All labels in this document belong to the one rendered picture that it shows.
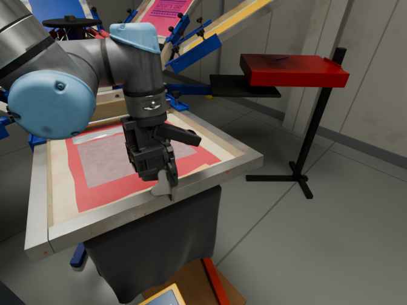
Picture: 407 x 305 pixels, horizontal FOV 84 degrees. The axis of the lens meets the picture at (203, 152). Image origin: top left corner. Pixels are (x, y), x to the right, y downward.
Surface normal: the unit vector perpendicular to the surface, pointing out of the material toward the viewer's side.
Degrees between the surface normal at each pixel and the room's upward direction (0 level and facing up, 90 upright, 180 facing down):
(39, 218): 7
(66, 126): 89
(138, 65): 83
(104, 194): 7
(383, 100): 90
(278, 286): 0
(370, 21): 90
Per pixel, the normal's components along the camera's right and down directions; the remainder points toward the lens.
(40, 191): -0.04, -0.87
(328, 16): -0.70, 0.40
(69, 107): 0.27, 0.58
